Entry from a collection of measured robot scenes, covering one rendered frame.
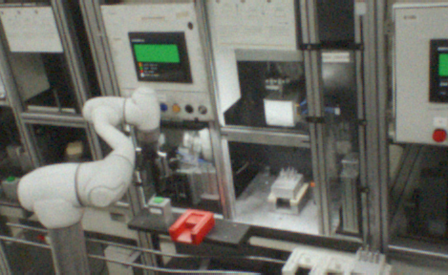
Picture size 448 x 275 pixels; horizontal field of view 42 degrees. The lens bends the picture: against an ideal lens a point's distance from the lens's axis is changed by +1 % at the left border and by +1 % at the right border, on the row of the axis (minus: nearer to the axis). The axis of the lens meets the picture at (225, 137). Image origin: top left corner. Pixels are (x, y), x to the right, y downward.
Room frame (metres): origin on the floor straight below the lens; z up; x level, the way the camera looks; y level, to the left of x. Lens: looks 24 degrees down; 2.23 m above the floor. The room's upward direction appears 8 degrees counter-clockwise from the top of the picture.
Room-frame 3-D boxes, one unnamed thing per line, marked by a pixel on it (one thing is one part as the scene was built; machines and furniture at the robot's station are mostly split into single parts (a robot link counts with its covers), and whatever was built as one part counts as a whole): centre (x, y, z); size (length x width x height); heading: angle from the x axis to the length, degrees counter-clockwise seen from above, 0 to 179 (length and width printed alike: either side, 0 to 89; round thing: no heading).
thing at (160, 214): (2.12, 0.31, 0.97); 0.08 x 0.08 x 0.12; 60
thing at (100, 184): (1.54, 0.38, 1.44); 0.18 x 0.14 x 0.13; 172
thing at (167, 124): (2.15, 0.23, 1.37); 0.36 x 0.04 x 0.04; 60
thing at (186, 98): (2.27, 0.16, 1.60); 0.42 x 0.29 x 0.46; 60
